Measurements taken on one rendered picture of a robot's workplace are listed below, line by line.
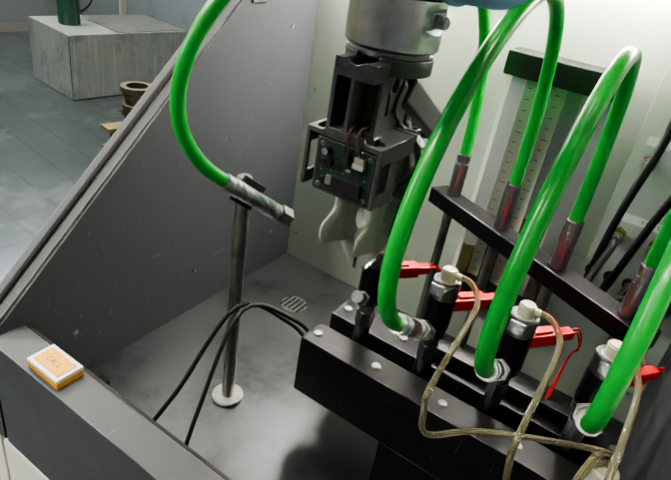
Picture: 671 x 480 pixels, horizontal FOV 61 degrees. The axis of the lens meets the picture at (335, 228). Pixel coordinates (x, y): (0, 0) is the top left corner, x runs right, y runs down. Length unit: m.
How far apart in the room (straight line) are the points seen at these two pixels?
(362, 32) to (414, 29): 0.04
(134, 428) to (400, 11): 0.44
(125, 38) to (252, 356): 3.86
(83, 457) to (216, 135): 0.43
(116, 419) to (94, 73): 3.99
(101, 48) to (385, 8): 4.10
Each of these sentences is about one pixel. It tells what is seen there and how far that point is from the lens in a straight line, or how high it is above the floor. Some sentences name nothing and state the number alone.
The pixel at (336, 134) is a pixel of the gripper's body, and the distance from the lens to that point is 0.45.
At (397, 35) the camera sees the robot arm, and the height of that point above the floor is 1.33.
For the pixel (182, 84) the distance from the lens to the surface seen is 0.51.
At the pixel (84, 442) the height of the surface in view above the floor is 0.92.
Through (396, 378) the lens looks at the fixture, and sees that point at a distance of 0.63.
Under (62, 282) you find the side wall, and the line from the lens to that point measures 0.74.
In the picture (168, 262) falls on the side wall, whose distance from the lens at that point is 0.84.
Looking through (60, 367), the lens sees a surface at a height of 0.96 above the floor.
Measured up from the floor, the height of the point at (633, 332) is 1.21.
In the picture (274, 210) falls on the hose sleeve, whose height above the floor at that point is 1.12.
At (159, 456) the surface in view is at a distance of 0.58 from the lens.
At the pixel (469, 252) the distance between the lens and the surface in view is 0.85.
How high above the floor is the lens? 1.40
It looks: 29 degrees down
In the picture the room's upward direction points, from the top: 10 degrees clockwise
